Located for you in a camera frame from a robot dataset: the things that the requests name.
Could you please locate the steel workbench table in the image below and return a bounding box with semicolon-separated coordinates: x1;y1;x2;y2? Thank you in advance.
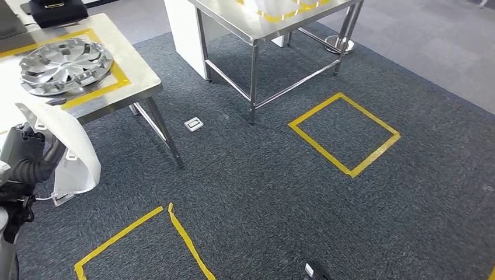
0;13;186;170
187;0;365;125

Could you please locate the white curved plastic fender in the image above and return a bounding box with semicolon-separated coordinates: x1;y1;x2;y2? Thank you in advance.
15;102;102;208

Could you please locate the yellow tape marking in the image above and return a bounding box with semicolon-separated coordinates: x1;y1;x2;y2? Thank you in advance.
235;0;334;24

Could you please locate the white partition panel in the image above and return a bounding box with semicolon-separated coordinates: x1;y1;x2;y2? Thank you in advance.
163;0;233;81

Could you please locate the empty silver floor socket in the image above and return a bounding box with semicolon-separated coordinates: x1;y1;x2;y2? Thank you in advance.
184;116;204;133

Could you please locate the black robot wrist bracket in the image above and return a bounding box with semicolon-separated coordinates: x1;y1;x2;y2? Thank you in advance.
303;261;334;280

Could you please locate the silver plastic wheel hubcap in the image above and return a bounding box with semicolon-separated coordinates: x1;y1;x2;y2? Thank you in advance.
19;37;114;97

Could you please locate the large yellow tape rectangle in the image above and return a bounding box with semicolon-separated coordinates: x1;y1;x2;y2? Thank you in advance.
0;28;131;111

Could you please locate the black bag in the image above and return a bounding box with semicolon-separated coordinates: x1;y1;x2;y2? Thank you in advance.
29;0;90;29

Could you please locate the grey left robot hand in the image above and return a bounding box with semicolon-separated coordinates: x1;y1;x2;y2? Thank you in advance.
0;122;47;174

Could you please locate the chrome stanchion base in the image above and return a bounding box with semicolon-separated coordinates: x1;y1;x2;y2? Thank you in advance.
324;34;355;55

